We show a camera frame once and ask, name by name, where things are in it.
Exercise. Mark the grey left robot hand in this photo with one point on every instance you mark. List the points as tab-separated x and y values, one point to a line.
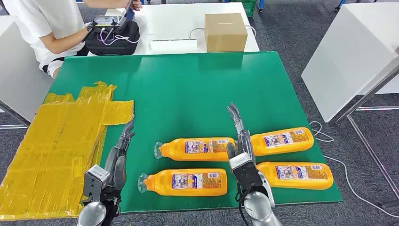
118	165

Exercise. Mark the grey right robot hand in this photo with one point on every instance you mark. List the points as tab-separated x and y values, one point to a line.
244	143

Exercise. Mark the person's left hand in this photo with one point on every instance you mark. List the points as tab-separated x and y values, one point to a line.
137	5

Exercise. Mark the orange detergent bottle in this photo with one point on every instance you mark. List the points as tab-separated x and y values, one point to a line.
177	149
260	145
268	177
162	184

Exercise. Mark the dark blue case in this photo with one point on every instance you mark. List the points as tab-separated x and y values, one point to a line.
127	18

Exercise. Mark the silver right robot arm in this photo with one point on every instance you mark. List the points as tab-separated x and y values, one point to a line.
260	209

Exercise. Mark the black remote controller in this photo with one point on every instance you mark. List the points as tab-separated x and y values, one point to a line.
106	21

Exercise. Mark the black carry bag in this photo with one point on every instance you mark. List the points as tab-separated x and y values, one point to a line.
115	46

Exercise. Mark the white power strip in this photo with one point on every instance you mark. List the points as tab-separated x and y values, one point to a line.
173	44

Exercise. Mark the yellow taped cardboard sheet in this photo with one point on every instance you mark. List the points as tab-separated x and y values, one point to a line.
46	156

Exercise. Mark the green table mat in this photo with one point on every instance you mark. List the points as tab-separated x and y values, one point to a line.
187	93

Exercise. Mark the brown cardboard box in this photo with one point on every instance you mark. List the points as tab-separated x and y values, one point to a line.
224	34

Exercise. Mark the person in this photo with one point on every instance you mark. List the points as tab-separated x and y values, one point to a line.
34	21

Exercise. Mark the green plastic crate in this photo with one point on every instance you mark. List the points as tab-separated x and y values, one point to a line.
249	7

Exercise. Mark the metal table leg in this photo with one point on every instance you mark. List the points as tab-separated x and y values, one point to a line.
14	114

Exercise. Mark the blue cart leg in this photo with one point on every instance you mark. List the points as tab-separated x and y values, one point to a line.
339	4
261	4

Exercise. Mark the white side table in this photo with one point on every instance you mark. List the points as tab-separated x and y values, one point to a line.
15	87
349	56

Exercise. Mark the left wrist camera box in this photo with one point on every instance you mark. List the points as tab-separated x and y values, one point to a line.
95	181

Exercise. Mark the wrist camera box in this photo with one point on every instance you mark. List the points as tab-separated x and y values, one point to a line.
95	181
246	174

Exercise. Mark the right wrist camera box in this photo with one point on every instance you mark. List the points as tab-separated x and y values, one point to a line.
246	174

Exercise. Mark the metal stand frame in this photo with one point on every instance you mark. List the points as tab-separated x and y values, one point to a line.
367	149

